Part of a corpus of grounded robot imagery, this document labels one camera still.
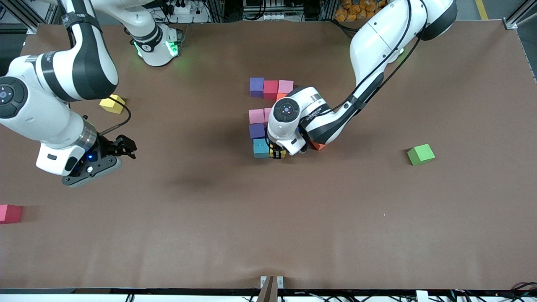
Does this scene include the light blue foam cube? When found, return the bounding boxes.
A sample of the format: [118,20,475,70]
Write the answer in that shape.
[253,138,271,159]

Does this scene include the violet blue foam cube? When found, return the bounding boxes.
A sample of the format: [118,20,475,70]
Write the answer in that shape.
[248,123,268,140]

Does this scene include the crimson foam cube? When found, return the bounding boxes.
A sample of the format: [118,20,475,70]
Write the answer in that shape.
[263,80,279,101]
[0,204,23,224]

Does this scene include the dark purple foam cube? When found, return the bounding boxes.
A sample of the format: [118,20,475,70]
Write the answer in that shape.
[249,77,265,98]

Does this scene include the brown table cover sheet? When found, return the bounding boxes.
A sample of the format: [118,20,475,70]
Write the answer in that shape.
[0,20,537,291]

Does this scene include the green foam cube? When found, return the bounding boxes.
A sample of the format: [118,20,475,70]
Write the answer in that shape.
[407,143,436,166]

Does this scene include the orange fruit net bag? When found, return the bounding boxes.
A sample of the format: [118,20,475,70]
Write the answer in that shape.
[334,0,386,22]

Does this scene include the small metal bracket plate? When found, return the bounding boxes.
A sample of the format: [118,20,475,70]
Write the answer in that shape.
[260,276,284,290]

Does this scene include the aluminium frame profile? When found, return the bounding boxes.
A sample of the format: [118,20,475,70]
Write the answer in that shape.
[0,0,63,34]
[503,0,537,31]

